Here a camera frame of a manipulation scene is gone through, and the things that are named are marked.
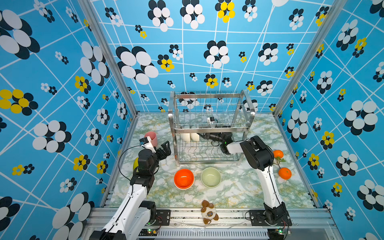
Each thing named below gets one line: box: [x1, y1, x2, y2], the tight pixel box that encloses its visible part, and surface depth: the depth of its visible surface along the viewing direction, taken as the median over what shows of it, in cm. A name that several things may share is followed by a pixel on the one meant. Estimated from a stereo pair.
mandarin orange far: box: [273, 149, 284, 159], surface depth 93 cm
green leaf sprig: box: [273, 156, 287, 169], surface depth 93 cm
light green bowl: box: [200, 167, 222, 188], surface depth 86 cm
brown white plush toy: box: [201, 200, 219, 225], surface depth 75 cm
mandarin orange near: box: [278, 167, 292, 180], surface depth 86 cm
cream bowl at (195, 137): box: [190, 133, 200, 142], surface depth 93 cm
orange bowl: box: [174, 168, 195, 190], surface depth 84 cm
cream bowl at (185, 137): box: [181, 133, 191, 142], surface depth 94 cm
